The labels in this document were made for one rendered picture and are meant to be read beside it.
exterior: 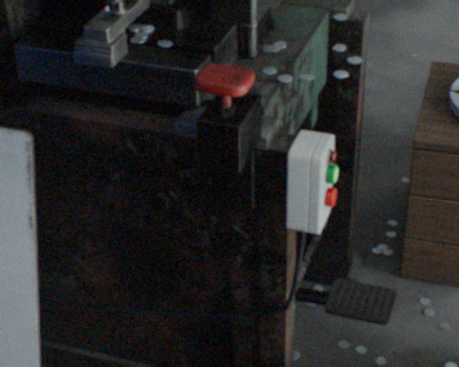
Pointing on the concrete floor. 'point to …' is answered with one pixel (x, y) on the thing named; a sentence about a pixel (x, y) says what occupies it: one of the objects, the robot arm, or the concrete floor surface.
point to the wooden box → (441, 188)
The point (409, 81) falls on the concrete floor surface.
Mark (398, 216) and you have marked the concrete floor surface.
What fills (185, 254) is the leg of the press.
